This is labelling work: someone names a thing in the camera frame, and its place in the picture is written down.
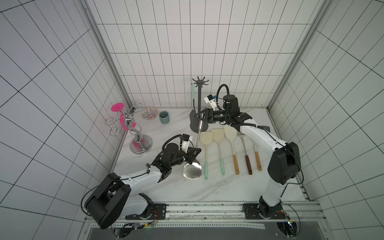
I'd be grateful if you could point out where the grey metal utensil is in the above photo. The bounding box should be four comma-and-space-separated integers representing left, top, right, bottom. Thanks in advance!
183, 121, 203, 180

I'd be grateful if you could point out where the cream spatula mint handle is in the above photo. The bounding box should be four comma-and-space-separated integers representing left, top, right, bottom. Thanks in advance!
211, 129, 226, 176

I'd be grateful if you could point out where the cream spoon mint handle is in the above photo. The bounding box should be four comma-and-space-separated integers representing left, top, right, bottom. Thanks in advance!
200, 131, 214, 180

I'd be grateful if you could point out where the cream utensil dark wood handle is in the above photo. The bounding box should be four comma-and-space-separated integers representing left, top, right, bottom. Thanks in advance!
237, 132, 253, 175

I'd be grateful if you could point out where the cream spatula light wood handle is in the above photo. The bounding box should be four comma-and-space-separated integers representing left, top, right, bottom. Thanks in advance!
253, 141, 262, 171

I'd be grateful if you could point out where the grey spatula mint handle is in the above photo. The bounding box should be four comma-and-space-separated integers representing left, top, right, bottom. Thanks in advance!
260, 126, 271, 133

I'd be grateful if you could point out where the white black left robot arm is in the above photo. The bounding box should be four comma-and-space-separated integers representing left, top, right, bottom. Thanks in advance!
81, 143, 202, 230

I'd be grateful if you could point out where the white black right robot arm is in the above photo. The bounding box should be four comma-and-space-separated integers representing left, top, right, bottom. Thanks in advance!
194, 95, 301, 218

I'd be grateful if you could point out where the grey utensil rack stand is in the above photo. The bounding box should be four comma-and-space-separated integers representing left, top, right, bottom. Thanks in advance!
189, 76, 210, 133

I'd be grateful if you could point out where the chrome wine glass holder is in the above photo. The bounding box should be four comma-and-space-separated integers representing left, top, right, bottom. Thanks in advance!
105, 103, 153, 155

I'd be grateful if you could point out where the teal ceramic cup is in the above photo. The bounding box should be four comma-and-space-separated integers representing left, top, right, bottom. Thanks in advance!
159, 111, 170, 124

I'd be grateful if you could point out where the pink plastic wine glass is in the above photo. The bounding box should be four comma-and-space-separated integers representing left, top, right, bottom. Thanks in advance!
111, 103, 137, 131

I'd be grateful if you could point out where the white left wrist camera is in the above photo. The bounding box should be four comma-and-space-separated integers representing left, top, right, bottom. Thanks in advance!
181, 134, 193, 153

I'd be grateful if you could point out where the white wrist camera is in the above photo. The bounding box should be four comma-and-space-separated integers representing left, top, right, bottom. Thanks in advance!
204, 95, 218, 111
181, 134, 193, 153

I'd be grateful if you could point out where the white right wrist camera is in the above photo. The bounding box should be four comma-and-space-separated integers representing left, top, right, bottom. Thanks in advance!
204, 95, 218, 111

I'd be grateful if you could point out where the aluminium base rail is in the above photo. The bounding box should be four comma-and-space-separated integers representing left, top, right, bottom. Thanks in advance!
113, 202, 326, 229

